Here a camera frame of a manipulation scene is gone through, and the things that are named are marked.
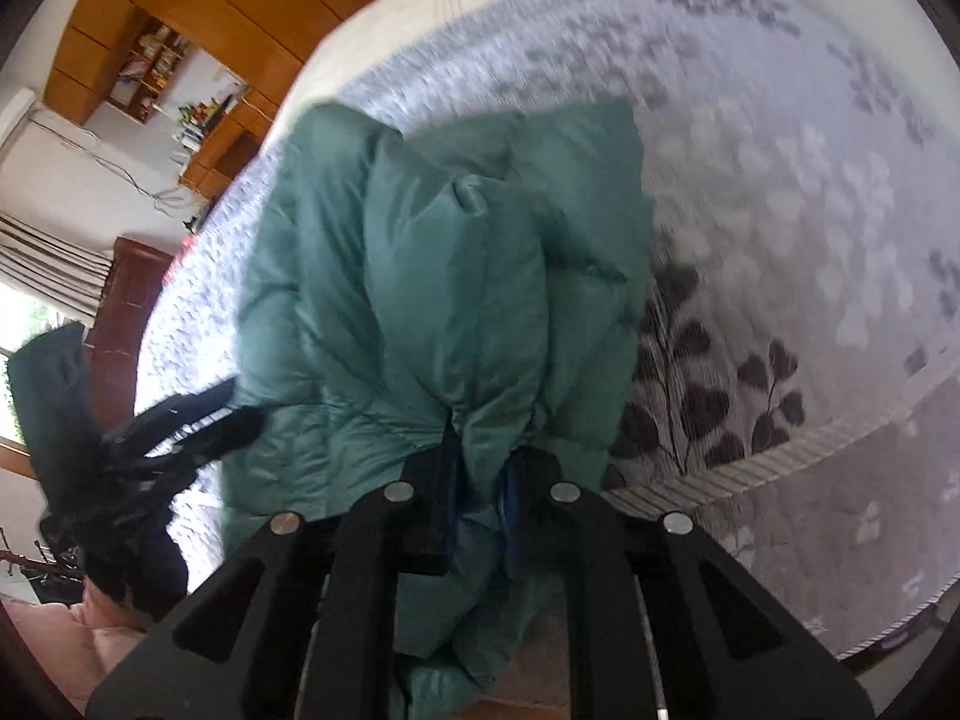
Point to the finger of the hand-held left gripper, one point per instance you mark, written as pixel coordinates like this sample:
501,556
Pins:
191,401
225,431

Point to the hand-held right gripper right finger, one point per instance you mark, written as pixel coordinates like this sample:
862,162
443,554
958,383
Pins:
514,499

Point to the white air conditioner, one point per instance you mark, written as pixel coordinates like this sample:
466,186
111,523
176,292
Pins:
16,124

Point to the striped curtain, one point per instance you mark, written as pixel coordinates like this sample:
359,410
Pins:
52,262

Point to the red checked cloth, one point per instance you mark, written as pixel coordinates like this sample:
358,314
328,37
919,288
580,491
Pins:
185,251

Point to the wooden desk cabinet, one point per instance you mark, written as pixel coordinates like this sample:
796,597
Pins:
225,154

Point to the wooden wardrobe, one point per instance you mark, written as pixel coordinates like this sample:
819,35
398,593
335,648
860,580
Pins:
225,0

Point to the grey white quilted blanket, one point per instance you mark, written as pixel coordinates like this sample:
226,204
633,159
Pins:
787,202

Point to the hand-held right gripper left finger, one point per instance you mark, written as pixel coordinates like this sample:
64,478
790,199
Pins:
448,517

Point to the person's left forearm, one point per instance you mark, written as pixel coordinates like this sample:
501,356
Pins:
67,645

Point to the green puffer jacket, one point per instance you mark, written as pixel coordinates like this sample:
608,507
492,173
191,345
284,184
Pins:
420,277

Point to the row of shelf books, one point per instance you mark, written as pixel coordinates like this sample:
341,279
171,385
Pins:
154,60

